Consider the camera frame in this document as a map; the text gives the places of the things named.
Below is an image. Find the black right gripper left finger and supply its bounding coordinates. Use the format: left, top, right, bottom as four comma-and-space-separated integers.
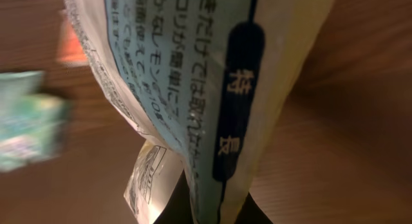
154, 172, 193, 224

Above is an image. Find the small orange box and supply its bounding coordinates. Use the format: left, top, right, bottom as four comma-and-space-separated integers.
57, 10, 88, 68

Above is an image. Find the yellow wet wipes pack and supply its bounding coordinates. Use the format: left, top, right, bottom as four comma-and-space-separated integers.
64, 0, 335, 223

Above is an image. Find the small green tissue packet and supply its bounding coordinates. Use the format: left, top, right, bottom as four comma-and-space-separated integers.
1, 71, 70, 173

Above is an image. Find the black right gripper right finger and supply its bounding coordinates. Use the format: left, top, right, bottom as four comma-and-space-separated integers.
235, 193, 273, 224

